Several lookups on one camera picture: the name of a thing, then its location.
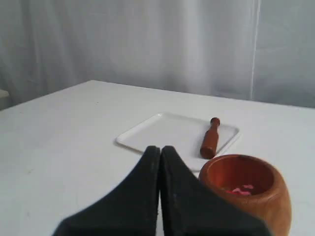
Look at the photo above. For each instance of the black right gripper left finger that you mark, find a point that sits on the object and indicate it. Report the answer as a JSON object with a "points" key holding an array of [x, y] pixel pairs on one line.
{"points": [[130, 209]]}

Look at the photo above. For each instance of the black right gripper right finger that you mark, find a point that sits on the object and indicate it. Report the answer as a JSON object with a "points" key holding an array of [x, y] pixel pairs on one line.
{"points": [[189, 208]]}

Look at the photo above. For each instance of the brown wooden pestle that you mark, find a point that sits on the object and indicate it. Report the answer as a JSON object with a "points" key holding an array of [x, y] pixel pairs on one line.
{"points": [[209, 145]]}

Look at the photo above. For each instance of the red object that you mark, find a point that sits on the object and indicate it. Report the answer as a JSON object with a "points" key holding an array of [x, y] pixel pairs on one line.
{"points": [[243, 190]]}

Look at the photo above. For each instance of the brown wooden mortar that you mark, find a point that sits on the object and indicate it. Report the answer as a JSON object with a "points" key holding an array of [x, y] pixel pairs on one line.
{"points": [[270, 200]]}

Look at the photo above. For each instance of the white rectangular plastic tray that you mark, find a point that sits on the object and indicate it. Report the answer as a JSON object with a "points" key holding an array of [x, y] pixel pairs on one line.
{"points": [[185, 134]]}

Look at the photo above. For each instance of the white curtain backdrop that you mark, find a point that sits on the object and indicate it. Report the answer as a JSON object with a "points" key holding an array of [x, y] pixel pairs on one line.
{"points": [[259, 50]]}

